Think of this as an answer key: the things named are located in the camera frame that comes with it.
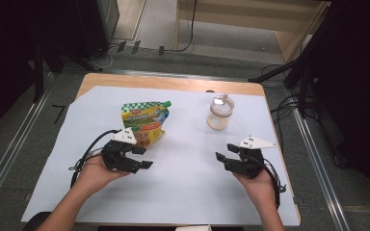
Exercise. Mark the yellow green spouted pouch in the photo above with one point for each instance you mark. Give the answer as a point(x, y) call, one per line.
point(144, 118)

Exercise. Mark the white paper sheet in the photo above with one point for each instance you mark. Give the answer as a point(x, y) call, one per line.
point(179, 192)

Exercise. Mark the person's right hand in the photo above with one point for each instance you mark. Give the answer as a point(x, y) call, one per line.
point(261, 189)

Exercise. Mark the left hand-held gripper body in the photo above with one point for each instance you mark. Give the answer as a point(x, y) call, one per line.
point(115, 154)

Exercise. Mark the dark table grommet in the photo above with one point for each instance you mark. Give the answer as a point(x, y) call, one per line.
point(210, 91)

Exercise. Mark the person's left hand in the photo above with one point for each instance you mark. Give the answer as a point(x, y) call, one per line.
point(93, 176)

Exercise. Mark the dark curtain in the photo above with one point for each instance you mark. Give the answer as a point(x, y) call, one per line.
point(6, 48)
point(366, 80)

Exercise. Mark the black metal stand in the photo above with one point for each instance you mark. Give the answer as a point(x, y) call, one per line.
point(39, 73)
point(303, 70)

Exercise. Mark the black stool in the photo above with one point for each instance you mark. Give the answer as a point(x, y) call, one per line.
point(37, 222)

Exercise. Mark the metal floor rail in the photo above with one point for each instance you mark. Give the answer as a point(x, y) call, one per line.
point(173, 74)
point(321, 173)
point(13, 154)

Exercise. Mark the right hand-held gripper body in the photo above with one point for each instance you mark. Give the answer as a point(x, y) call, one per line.
point(250, 163)

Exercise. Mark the light wooden shelf unit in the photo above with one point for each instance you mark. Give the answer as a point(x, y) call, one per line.
point(247, 16)

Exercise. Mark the small white box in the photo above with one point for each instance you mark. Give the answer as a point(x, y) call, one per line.
point(192, 228)

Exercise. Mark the dark cabinet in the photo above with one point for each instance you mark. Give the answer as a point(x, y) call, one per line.
point(93, 29)

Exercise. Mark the clear plastic jar with lid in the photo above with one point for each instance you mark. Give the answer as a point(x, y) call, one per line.
point(220, 117)

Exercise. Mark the wooden table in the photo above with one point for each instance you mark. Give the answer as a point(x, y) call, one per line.
point(173, 82)

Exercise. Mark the small black floor block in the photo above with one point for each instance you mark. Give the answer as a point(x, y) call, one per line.
point(161, 50)
point(121, 46)
point(136, 47)

